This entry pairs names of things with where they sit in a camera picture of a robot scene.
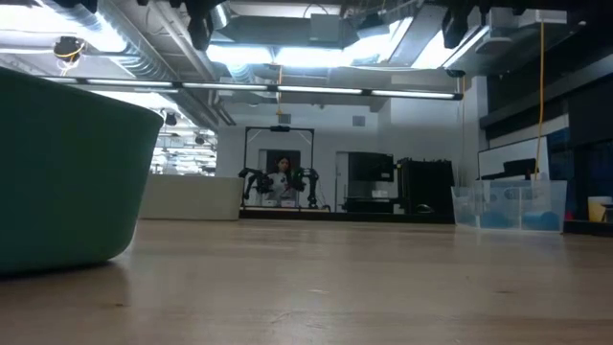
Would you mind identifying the teal plastic tray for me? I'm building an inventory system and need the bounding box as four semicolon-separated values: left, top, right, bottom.
0;66;165;275

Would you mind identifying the blue cylinder block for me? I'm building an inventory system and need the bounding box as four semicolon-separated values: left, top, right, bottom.
520;209;561;232

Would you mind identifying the white board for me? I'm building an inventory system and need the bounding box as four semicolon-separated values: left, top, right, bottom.
477;136;551;181

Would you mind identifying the long ceiling light strip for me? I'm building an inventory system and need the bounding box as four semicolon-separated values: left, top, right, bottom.
40;75;464;102

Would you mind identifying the black cabinet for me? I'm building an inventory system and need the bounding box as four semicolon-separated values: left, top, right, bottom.
397;157;455;217

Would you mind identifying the person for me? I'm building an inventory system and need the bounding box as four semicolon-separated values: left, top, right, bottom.
267;155;301;208

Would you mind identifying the black monitor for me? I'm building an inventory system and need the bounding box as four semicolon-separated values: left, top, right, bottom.
347;151;396;184

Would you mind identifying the clear plastic bin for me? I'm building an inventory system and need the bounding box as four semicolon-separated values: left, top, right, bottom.
451;178;569;234

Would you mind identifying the yellow cup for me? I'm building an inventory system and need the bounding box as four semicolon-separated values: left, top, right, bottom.
587;195;613;223

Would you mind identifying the yellow hanging cord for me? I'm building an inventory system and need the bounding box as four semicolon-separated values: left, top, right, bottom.
533;21;548;182

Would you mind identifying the black ceiling cord reel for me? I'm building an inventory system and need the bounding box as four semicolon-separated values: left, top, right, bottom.
52;35;88;64

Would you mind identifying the black background rig frame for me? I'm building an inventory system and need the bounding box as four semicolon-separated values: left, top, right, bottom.
242;125;316;210

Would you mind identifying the black aluminium table frame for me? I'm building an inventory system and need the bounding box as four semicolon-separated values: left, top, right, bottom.
238;208;613;237

